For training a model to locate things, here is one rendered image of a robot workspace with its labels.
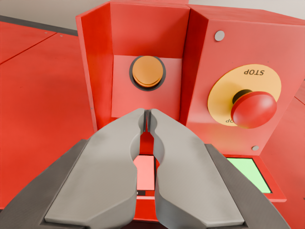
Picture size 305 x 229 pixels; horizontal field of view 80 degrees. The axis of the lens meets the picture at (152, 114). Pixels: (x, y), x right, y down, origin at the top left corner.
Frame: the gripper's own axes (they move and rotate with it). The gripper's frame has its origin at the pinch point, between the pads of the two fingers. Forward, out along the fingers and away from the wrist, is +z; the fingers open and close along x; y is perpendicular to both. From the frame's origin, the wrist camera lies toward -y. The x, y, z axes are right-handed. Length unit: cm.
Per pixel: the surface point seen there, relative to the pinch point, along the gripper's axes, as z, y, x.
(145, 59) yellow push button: 12.0, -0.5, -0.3
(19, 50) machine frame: 49, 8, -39
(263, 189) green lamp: 1.7, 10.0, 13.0
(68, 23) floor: 85, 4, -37
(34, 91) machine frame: 27.9, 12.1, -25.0
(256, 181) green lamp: 2.6, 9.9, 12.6
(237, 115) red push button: 3.3, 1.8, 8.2
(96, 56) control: 5.2, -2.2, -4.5
